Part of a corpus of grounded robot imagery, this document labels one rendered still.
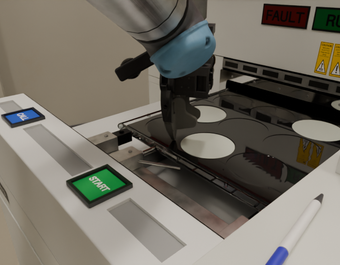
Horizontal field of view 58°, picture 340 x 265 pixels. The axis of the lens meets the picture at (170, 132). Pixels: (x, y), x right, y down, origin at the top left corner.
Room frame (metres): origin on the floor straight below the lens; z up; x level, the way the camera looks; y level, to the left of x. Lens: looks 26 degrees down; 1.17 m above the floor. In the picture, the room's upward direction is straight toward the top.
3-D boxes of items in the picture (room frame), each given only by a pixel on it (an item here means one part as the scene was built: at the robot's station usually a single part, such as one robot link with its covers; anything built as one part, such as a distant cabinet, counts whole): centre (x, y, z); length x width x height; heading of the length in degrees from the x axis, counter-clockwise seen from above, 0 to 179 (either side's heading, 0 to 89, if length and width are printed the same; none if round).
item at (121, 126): (0.46, -0.01, 0.90); 0.38 x 0.01 x 0.01; 41
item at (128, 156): (0.45, 0.09, 0.89); 0.08 x 0.03 x 0.03; 131
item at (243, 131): (0.57, -0.15, 0.90); 0.34 x 0.34 x 0.01; 42
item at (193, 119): (0.50, -0.02, 0.95); 0.06 x 0.03 x 0.09; 76
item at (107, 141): (0.51, 0.14, 0.89); 0.08 x 0.03 x 0.03; 131
